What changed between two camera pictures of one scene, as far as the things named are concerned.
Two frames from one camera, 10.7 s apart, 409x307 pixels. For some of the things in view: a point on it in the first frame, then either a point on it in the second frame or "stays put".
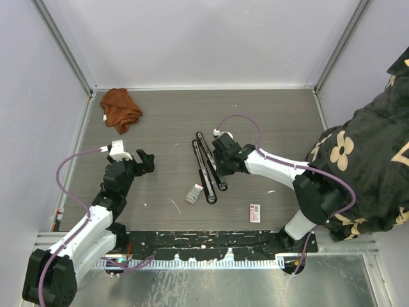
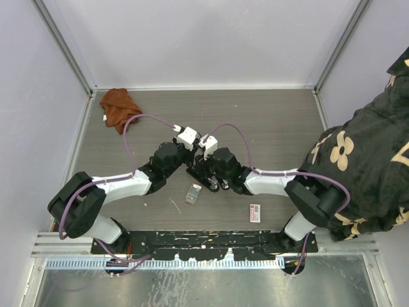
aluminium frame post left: [61, 40] stays put
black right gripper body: [222, 166] → [208, 167]
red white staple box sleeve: [255, 213] stays put
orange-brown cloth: [120, 110] stays put
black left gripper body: [131, 171] → [185, 153]
